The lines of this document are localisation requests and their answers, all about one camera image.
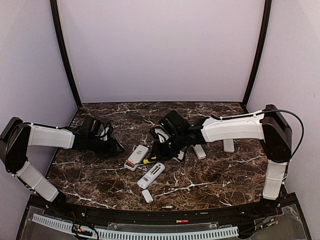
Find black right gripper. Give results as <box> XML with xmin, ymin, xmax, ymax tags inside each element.
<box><xmin>148</xmin><ymin>131</ymin><xmax>186</xmax><ymax>162</ymax></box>

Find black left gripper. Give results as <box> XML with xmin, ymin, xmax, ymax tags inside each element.
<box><xmin>87</xmin><ymin>135</ymin><xmax>125</xmax><ymax>159</ymax></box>

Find yellow handled screwdriver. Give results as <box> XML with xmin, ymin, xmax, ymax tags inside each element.
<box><xmin>143</xmin><ymin>156</ymin><xmax>157</xmax><ymax>165</ymax></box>

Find white remote with battery bay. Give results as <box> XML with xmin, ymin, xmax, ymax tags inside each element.
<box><xmin>137</xmin><ymin>162</ymin><xmax>166</xmax><ymax>190</ymax></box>

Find wide white remote control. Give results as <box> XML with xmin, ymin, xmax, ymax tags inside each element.
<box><xmin>125</xmin><ymin>144</ymin><xmax>149</xmax><ymax>166</ymax></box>

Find white wide remote battery cover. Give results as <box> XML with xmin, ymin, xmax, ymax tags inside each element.
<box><xmin>172</xmin><ymin>155</ymin><xmax>184</xmax><ymax>163</ymax></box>

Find red battery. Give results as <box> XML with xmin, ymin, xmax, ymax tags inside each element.
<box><xmin>176</xmin><ymin>219</ymin><xmax>189</xmax><ymax>224</ymax></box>
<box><xmin>161</xmin><ymin>205</ymin><xmax>174</xmax><ymax>209</ymax></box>

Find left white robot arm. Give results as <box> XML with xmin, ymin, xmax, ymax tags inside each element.
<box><xmin>0</xmin><ymin>116</ymin><xmax>125</xmax><ymax>218</ymax></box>

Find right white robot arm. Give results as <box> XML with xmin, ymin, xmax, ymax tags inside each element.
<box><xmin>147</xmin><ymin>104</ymin><xmax>296</xmax><ymax>217</ymax></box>

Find batteries in wide remote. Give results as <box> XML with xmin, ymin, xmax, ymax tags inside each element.
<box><xmin>124</xmin><ymin>162</ymin><xmax>138</xmax><ymax>171</ymax></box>

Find slim white QR-code remote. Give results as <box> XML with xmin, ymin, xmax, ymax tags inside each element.
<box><xmin>192</xmin><ymin>144</ymin><xmax>207</xmax><ymax>160</ymax></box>

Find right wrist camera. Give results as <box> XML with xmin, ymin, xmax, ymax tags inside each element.
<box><xmin>149</xmin><ymin>126</ymin><xmax>170</xmax><ymax>143</ymax></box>

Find small white remote near wall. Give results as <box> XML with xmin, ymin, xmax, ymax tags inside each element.
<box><xmin>223</xmin><ymin>139</ymin><xmax>235</xmax><ymax>153</ymax></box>

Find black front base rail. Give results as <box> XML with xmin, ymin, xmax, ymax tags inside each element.
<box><xmin>27</xmin><ymin>193</ymin><xmax>298</xmax><ymax>227</ymax></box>

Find white slotted cable duct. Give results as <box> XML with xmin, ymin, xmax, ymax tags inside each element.
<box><xmin>32</xmin><ymin>213</ymin><xmax>239</xmax><ymax>240</ymax></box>

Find black enclosure frame post left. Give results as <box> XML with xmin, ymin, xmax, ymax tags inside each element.
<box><xmin>49</xmin><ymin>0</ymin><xmax>82</xmax><ymax>109</ymax></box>

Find black enclosure frame post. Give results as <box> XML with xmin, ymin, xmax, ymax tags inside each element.
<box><xmin>241</xmin><ymin>0</ymin><xmax>273</xmax><ymax>111</ymax></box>
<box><xmin>49</xmin><ymin>0</ymin><xmax>82</xmax><ymax>109</ymax></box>

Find black enclosure frame post right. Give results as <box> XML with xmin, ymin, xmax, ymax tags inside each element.
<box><xmin>241</xmin><ymin>0</ymin><xmax>273</xmax><ymax>111</ymax></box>

